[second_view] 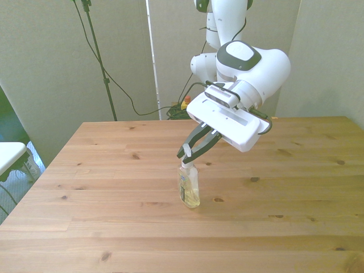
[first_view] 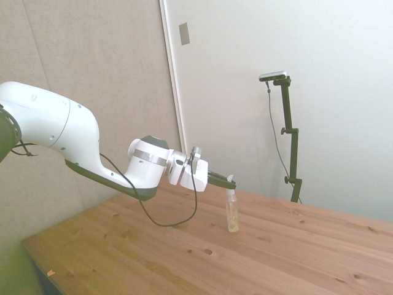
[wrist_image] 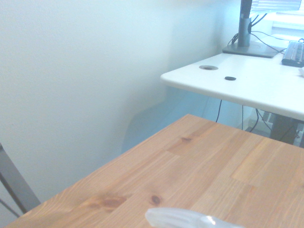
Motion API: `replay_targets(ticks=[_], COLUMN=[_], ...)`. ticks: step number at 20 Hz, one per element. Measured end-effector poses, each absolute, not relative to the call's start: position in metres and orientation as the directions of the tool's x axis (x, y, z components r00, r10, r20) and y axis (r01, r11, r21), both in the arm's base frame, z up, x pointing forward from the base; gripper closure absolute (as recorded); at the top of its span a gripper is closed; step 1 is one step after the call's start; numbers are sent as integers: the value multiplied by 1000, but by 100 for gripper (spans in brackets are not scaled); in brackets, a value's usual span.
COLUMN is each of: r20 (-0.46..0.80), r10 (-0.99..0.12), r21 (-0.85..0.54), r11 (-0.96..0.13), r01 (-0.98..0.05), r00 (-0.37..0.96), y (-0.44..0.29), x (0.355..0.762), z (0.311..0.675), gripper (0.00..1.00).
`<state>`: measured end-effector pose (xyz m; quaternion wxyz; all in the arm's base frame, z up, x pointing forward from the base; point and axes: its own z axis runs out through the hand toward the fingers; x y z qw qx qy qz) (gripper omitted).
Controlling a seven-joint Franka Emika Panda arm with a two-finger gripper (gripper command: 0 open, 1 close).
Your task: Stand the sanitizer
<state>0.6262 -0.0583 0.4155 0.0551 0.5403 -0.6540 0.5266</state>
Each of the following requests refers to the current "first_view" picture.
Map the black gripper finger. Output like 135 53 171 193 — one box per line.
208 170 230 183
208 177 238 190

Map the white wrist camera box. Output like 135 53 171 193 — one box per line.
190 146 204 168

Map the black camera stand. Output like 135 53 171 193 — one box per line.
273 76 303 203
265 80 303 205

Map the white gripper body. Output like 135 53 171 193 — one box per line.
179 157 210 194

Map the white door frame trim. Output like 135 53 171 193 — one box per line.
158 0 192 154

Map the grey wall plate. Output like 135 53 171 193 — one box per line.
179 22 190 47

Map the clear sanitizer bottle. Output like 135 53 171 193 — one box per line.
225 174 240 234

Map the grey camera on stand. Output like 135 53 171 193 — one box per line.
259 71 289 83

